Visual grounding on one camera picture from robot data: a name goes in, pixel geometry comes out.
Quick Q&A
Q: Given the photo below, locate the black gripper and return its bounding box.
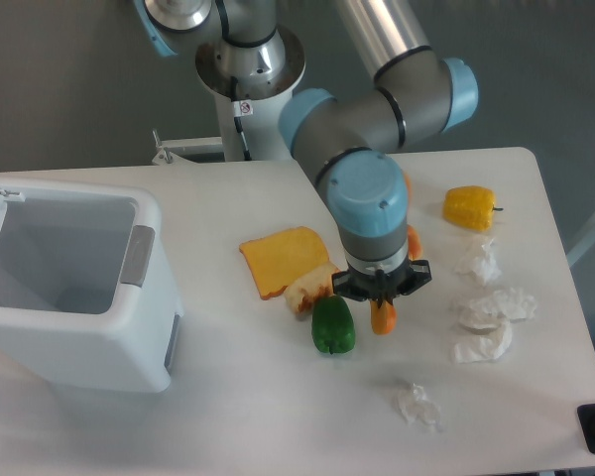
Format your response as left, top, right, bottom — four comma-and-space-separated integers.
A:
331, 259, 432, 301

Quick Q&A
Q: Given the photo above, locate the long yellow bread loaf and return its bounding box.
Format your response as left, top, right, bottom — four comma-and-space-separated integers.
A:
369, 174, 422, 336

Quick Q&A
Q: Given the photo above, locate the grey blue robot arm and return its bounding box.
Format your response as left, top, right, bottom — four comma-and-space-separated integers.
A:
134, 1, 478, 303

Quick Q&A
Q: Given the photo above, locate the small crusty bread piece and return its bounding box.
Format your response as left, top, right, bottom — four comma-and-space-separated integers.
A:
284, 262, 339, 316

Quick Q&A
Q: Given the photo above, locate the green bell pepper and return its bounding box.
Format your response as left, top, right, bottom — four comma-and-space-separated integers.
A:
311, 296, 356, 354

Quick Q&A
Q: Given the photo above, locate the yellow toast slice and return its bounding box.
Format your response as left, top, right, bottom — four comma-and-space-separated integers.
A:
239, 226, 329, 300

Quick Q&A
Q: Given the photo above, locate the crumpled white tissue top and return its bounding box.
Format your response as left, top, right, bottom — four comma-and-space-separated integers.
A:
454, 235, 502, 287

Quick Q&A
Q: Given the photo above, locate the crumpled white tissue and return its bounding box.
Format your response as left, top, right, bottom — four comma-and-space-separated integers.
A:
452, 288, 537, 331
395, 384, 443, 431
454, 235, 502, 287
451, 322, 513, 364

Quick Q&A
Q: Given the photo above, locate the crumpled white tissue front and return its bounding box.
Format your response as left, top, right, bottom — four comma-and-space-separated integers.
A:
395, 384, 443, 431

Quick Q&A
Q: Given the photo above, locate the yellow bell pepper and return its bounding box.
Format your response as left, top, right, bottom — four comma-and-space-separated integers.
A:
442, 185, 504, 232

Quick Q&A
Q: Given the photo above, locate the crumpled white tissue lower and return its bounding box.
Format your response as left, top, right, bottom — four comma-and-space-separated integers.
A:
451, 322, 513, 364

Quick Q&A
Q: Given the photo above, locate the crumpled white tissue middle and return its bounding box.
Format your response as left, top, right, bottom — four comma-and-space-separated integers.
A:
452, 288, 537, 331

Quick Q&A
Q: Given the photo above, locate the white plastic trash bin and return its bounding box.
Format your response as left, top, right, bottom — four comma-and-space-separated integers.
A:
0, 178, 183, 393

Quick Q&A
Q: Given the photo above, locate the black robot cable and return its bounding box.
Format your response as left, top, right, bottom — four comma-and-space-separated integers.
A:
230, 74, 253, 162

